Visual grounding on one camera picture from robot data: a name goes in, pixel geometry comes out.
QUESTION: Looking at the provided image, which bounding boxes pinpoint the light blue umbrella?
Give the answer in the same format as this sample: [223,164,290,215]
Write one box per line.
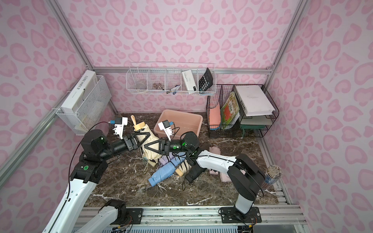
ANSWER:
[172,152,186,166]
[148,162,176,187]

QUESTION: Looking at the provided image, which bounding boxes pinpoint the pink plastic storage box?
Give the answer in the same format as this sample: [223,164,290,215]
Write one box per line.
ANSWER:
[153,109,203,139]

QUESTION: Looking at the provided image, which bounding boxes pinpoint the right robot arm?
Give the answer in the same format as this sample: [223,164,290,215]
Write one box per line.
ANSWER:
[144,131,265,215]

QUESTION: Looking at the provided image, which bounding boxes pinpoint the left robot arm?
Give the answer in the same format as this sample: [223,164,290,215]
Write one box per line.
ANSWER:
[44,129,151,233]

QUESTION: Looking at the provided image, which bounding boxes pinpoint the lilac folded umbrella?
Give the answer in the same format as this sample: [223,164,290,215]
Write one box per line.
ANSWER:
[158,155,173,166]

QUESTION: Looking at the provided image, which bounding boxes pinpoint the cream umbrella black stripes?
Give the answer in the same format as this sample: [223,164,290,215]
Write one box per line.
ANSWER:
[175,160,192,177]

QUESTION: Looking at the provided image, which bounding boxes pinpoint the black folded umbrella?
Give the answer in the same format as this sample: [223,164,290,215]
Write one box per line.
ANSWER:
[185,165,206,183]

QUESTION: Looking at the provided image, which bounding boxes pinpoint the pink folded umbrella upright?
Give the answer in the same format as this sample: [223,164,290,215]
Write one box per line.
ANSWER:
[209,147,221,175]

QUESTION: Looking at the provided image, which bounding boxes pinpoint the pink folded umbrella lying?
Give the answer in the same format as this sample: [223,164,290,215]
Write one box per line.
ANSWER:
[220,172,232,183]

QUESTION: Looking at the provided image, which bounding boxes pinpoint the white long box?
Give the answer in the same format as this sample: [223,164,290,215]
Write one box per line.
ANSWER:
[61,70,99,114]

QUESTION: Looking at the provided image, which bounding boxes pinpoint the pink folder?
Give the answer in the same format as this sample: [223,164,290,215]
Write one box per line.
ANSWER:
[209,103,221,130]

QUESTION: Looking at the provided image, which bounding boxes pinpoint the green red book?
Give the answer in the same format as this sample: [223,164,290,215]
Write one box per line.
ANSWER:
[220,91,240,130]

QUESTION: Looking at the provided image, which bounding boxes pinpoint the black calculator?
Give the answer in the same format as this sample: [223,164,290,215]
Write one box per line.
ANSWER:
[198,68,213,92]

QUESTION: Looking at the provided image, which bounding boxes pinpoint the green tray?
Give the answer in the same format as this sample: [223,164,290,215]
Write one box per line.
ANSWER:
[240,116,273,136]

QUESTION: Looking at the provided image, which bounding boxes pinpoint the white paper stack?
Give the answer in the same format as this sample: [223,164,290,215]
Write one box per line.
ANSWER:
[235,85,275,117]

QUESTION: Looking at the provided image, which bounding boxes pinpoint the glitter pen cup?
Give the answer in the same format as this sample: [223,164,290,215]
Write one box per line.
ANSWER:
[261,165,283,190]

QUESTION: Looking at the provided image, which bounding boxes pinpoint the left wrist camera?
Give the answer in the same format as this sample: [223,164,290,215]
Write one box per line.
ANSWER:
[108,117,128,139]

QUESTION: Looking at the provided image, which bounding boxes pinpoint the white wire side basket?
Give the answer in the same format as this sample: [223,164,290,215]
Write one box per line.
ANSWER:
[56,75,111,136]

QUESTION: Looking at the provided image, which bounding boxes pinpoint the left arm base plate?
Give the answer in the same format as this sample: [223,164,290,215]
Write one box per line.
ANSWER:
[112,207,144,225]

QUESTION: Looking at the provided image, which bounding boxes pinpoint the white wire wall basket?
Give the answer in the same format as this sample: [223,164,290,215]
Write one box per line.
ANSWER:
[126,62,217,96]

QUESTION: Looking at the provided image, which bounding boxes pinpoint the black wire file rack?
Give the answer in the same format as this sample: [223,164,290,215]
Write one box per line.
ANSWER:
[206,84,279,138]

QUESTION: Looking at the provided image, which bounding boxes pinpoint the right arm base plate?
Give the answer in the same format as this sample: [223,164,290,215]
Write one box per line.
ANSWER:
[218,206,262,224]

